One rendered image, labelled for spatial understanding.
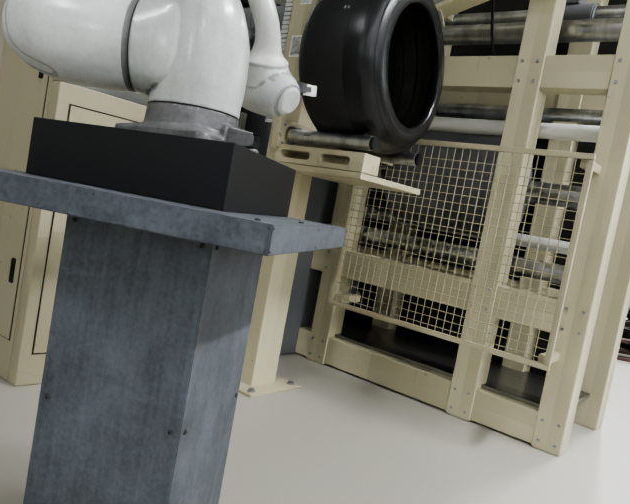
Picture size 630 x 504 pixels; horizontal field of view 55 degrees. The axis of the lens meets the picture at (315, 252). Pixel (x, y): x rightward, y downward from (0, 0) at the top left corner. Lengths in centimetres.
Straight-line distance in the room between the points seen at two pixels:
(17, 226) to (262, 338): 87
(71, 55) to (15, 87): 108
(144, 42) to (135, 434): 61
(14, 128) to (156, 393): 130
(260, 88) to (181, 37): 40
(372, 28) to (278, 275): 89
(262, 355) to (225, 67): 138
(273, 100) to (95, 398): 72
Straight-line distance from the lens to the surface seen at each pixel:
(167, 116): 100
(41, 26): 109
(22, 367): 201
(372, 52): 183
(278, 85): 137
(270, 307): 217
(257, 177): 100
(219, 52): 102
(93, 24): 106
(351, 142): 188
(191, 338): 93
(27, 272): 195
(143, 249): 95
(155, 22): 104
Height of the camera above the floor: 68
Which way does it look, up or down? 4 degrees down
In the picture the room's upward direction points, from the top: 10 degrees clockwise
